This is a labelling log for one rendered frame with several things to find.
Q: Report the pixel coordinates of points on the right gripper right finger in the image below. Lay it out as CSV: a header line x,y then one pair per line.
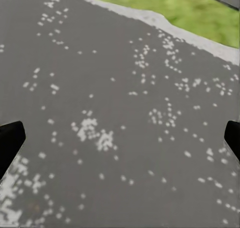
x,y
232,137

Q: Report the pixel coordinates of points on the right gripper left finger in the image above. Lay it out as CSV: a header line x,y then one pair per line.
x,y
12,137

